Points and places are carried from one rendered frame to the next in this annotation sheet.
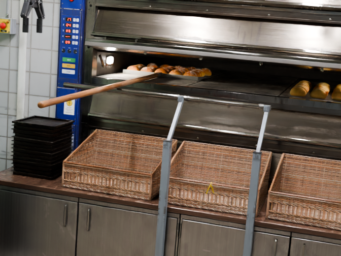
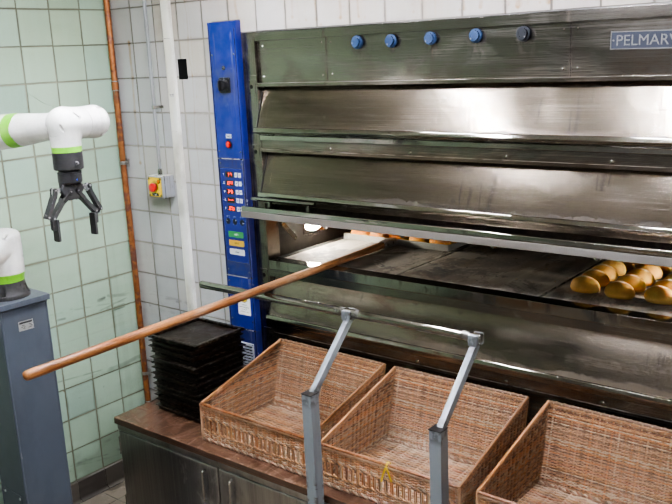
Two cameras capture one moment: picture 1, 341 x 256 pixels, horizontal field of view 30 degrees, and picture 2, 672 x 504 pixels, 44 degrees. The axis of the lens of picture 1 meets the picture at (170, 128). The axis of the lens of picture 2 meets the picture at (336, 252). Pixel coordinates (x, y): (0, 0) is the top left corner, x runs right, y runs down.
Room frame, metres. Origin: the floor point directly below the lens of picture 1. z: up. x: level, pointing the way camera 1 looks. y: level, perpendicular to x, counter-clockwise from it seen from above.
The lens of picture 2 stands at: (1.06, -1.10, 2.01)
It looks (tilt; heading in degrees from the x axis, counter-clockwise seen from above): 13 degrees down; 24
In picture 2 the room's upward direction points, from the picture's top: 3 degrees counter-clockwise
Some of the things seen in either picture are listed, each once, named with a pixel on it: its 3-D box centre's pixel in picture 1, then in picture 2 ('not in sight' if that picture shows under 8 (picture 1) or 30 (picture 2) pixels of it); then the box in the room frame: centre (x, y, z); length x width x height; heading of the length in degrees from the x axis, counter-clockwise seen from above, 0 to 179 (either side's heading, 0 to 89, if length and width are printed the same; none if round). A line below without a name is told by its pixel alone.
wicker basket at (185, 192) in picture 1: (217, 176); (424, 439); (3.57, -0.29, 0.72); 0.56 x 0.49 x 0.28; 75
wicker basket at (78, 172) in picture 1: (121, 162); (293, 401); (3.73, 0.28, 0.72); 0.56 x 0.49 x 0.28; 74
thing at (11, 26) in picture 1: (6, 25); (161, 185); (4.19, 1.12, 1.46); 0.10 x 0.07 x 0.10; 75
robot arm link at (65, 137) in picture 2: not in sight; (66, 129); (3.15, 0.71, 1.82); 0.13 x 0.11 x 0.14; 178
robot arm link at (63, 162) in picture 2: not in sight; (67, 161); (3.14, 0.71, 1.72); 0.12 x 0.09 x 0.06; 74
